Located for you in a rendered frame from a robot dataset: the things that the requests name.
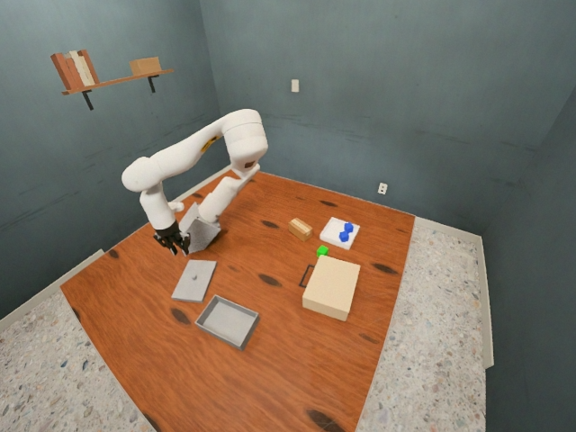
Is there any grey square sheet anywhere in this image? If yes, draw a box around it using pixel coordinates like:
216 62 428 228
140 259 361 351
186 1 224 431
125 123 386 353
171 260 218 303

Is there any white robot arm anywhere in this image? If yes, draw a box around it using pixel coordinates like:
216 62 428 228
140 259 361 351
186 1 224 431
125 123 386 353
122 109 267 230

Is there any green block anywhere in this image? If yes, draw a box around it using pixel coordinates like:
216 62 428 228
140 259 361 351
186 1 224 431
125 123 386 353
317 246 329 257

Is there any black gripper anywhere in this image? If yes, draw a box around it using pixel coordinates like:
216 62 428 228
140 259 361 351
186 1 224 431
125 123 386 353
153 218 191 257

